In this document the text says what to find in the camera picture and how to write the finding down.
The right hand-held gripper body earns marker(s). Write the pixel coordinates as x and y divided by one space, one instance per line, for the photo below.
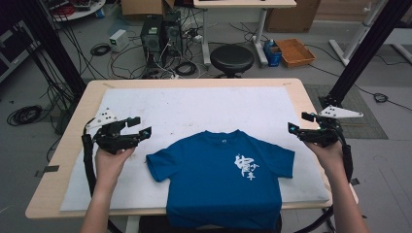
324 136

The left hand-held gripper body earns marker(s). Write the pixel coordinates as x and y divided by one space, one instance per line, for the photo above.
111 140

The blue t-shirt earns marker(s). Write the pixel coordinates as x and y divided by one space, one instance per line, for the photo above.
220 181

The person's right hand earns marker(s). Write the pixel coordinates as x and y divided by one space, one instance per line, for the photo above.
330 158

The person's left hand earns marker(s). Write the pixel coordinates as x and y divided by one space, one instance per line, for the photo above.
108 168

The light wooden table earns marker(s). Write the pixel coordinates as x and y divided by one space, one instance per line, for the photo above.
81 129

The grey floor mat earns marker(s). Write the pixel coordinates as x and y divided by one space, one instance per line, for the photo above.
366 129

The black tape strip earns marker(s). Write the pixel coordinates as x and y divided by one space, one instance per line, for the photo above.
355 181
48 170

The white felt mat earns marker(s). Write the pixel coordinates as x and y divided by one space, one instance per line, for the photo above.
194 106

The orange shallow tray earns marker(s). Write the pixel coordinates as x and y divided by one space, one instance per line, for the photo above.
295 52

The blue box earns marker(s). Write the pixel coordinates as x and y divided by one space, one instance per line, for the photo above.
272 55

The white power supply box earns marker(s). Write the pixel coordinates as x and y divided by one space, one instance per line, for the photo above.
118 40

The black computer tower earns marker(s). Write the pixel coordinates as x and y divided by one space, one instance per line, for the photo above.
150 40
172 32

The person's dark trousers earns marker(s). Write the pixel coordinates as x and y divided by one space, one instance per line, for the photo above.
152 225

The black round stool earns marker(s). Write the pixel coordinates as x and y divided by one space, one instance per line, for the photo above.
232 58

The white metal stand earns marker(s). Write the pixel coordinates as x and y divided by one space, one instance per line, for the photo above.
359 32

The large brown cardboard box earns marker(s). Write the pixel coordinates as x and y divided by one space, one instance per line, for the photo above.
291 16

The round white table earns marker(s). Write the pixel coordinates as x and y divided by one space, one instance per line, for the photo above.
77 9

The white-legged desk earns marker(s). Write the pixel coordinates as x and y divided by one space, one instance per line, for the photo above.
246 3

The grey equipment rack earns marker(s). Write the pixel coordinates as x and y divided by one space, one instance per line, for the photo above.
13 51

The black metal frame post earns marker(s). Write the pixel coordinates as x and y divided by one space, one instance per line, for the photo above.
362 55
55 48

